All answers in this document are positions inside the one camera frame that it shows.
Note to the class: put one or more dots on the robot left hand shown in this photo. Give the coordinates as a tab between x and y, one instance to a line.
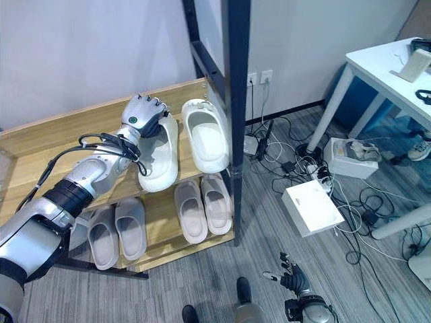
139	112

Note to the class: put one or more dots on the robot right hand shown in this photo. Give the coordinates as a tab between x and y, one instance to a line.
296	279

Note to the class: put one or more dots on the white clog slipper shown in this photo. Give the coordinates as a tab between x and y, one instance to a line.
207	141
165	161

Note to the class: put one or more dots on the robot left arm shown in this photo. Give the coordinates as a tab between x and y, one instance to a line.
30	235

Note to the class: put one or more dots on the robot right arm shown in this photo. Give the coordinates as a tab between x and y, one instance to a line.
314	309

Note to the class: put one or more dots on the wooden shoe rack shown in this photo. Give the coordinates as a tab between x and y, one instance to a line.
50	134

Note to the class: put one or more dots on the open white shoe box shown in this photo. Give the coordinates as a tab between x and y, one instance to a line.
350	166

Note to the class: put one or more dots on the shoe in box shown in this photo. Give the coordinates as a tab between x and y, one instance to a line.
365	148

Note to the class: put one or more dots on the person's shoe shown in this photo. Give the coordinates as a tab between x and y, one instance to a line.
419	150

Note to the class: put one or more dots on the robot dark foot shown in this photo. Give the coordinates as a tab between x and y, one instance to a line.
243	289
189	314

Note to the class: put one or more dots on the robot silver leg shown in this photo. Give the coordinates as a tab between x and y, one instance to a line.
247	313

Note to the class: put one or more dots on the closed white box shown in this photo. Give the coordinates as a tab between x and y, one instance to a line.
311	208

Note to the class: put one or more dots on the large black power adapter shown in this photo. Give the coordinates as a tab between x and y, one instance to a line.
372	217

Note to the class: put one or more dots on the white power strip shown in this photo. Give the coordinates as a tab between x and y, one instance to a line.
324	180

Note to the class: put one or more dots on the beige slide slipper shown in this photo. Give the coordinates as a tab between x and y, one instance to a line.
102	242
131	232
192	215
217	208

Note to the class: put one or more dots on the small black power adapter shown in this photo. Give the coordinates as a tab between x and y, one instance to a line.
289	167

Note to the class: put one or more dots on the white router box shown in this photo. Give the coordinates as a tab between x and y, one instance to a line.
250	144

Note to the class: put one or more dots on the white bin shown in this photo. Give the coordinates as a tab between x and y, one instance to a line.
421	264

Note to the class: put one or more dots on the black upright device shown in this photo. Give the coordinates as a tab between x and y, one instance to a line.
263	141

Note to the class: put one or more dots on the black round table base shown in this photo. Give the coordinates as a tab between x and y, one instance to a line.
304	149

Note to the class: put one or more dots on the blue panel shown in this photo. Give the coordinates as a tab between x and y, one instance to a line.
357	97

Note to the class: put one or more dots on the white table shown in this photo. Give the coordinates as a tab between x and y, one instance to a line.
380	74

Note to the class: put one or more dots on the black controller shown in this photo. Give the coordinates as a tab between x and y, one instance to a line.
424	94

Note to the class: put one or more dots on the beige stand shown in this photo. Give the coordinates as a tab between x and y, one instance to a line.
415	65

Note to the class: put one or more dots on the black headset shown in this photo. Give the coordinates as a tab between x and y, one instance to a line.
417	45

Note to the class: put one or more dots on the black metal frame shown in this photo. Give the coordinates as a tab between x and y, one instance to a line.
237	101

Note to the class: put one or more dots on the white wall socket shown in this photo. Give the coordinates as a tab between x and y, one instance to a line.
252	79
266	76

